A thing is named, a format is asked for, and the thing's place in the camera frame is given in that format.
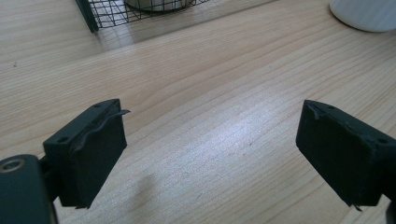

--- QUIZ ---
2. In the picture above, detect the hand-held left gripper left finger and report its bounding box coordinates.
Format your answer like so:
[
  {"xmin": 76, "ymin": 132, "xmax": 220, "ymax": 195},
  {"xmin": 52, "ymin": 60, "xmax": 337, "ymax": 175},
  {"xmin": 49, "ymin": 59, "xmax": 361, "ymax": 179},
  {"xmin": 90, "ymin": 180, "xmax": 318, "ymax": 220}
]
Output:
[{"xmin": 42, "ymin": 98, "xmax": 132, "ymax": 210}]

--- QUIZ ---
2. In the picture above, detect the steel tumbler with grey lid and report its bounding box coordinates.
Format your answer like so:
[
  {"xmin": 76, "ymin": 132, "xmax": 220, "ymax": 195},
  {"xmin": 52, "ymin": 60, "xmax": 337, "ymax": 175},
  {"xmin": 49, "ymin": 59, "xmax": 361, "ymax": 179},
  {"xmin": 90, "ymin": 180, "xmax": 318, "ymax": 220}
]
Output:
[{"xmin": 123, "ymin": 0, "xmax": 196, "ymax": 13}]

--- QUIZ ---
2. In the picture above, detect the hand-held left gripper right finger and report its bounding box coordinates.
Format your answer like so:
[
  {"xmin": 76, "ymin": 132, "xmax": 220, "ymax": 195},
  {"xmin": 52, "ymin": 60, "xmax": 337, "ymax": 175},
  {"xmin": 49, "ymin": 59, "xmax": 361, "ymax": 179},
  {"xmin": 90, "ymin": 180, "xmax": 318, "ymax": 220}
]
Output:
[{"xmin": 294, "ymin": 99, "xmax": 396, "ymax": 213}]

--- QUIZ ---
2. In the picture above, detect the dark wire mesh basket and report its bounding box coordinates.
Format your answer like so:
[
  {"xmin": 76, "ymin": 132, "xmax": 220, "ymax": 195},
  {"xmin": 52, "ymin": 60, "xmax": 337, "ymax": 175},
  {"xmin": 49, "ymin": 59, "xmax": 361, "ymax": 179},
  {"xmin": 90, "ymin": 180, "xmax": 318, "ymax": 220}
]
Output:
[{"xmin": 74, "ymin": 0, "xmax": 213, "ymax": 34}]

